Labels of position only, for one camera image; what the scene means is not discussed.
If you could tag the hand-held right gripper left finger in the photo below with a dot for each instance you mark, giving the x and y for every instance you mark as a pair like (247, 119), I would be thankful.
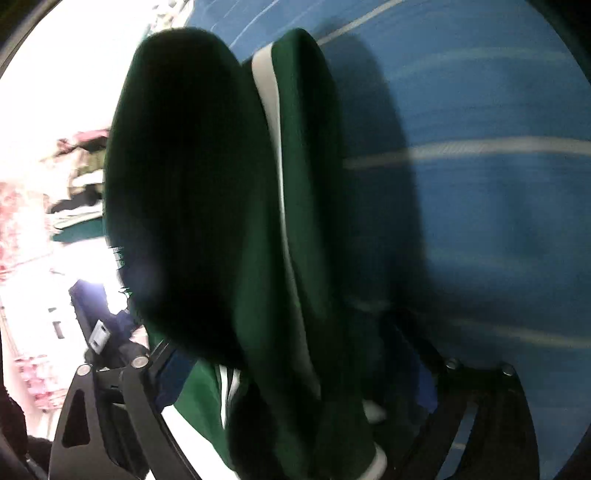
(167, 379)

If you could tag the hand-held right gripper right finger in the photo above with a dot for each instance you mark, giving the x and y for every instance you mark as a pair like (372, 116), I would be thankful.
(427, 385)

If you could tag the pile of clothes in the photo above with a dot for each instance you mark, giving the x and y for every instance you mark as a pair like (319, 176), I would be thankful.
(81, 189)

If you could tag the blue striped bedsheet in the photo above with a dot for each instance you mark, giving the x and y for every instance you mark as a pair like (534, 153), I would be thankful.
(485, 207)

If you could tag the green and white jacket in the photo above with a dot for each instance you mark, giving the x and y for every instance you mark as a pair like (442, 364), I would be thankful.
(207, 184)

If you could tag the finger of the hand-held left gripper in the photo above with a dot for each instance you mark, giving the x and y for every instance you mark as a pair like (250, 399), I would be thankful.
(90, 304)

